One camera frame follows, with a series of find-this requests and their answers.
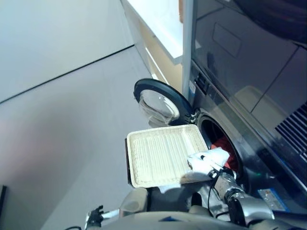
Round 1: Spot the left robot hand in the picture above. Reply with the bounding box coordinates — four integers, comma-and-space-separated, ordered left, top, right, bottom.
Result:
86, 205, 120, 227

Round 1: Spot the white cloth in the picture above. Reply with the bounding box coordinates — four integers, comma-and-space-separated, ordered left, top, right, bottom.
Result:
187, 148, 230, 182

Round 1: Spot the red cloth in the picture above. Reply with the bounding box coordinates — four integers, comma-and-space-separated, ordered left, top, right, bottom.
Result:
211, 136, 239, 172

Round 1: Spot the dark grey washing machine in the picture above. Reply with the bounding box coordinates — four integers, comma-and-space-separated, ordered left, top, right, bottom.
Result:
191, 0, 307, 159

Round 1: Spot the dark brown stool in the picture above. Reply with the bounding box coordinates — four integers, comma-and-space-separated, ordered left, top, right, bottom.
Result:
124, 138, 135, 186

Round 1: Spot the silver robot torso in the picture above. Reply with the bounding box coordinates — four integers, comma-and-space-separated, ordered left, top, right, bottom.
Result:
100, 210, 307, 230

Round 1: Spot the white wicker basket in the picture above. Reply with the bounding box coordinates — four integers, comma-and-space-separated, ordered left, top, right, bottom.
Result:
126, 124, 208, 188

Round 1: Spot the right silver robot leg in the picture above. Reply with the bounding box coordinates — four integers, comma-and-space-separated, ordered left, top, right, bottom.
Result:
188, 184, 217, 217

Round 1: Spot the round glass washer door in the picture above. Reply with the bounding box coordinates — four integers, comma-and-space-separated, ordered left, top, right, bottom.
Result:
133, 78, 197, 127

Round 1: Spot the white counter unit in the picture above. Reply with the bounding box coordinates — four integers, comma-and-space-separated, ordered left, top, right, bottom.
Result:
121, 0, 185, 87

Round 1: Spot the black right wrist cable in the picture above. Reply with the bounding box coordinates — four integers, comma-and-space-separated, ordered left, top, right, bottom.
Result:
207, 172, 231, 219

